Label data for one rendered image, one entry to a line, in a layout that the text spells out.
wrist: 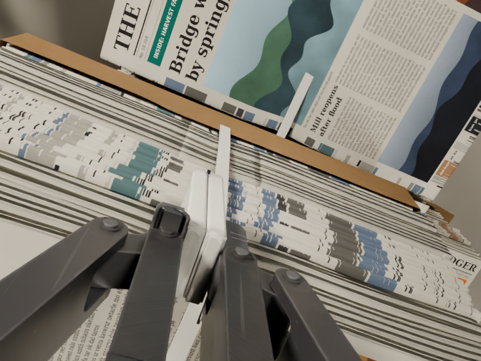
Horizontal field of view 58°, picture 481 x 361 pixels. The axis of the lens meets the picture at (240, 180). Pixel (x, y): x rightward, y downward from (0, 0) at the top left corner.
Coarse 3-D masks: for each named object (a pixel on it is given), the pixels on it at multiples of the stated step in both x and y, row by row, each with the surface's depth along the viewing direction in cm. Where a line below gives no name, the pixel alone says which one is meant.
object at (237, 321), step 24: (240, 264) 14; (240, 288) 13; (216, 312) 13; (240, 312) 12; (264, 312) 12; (216, 336) 12; (240, 336) 11; (264, 336) 11; (216, 360) 11; (240, 360) 10; (264, 360) 10
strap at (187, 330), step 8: (192, 304) 20; (200, 304) 20; (192, 312) 20; (184, 320) 20; (192, 320) 20; (184, 328) 21; (192, 328) 21; (176, 336) 21; (184, 336) 21; (192, 336) 21; (176, 344) 21; (184, 344) 21; (192, 344) 21; (168, 352) 21; (176, 352) 21; (184, 352) 21; (168, 360) 21; (176, 360) 21; (184, 360) 21
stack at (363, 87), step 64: (128, 0) 38; (192, 0) 38; (256, 0) 39; (320, 0) 39; (384, 0) 39; (448, 0) 39; (128, 64) 41; (192, 64) 41; (256, 64) 41; (320, 64) 41; (384, 64) 41; (448, 64) 41; (320, 128) 43; (384, 128) 43; (448, 128) 43
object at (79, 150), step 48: (0, 48) 32; (0, 96) 26; (48, 96) 28; (96, 96) 31; (0, 144) 23; (48, 144) 24; (96, 144) 26; (144, 144) 29; (0, 192) 20; (48, 192) 21; (96, 192) 23; (144, 192) 24; (0, 240) 19; (48, 240) 19; (96, 336) 22
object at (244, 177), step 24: (192, 120) 36; (192, 144) 31; (216, 144) 33; (240, 144) 35; (192, 168) 29; (240, 168) 31; (168, 192) 25; (240, 192) 29; (240, 216) 26; (192, 360) 23
